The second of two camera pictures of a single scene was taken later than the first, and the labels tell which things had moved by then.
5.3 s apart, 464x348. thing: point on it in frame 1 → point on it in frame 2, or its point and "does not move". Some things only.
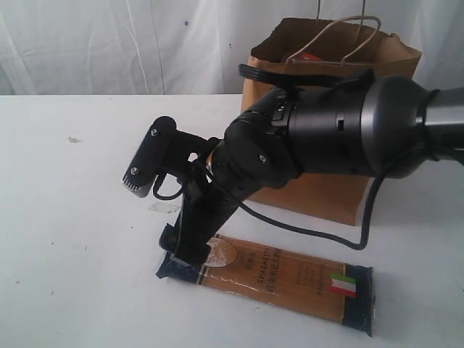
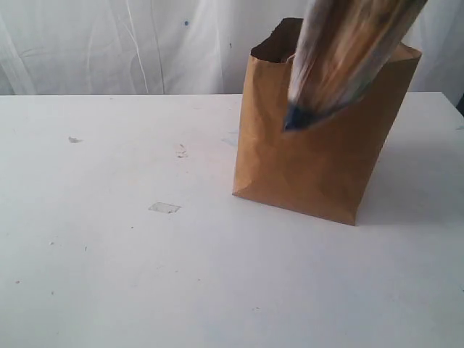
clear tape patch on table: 165,207 does not move
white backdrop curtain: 194,47 does not move
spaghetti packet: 270,277 → 345,46
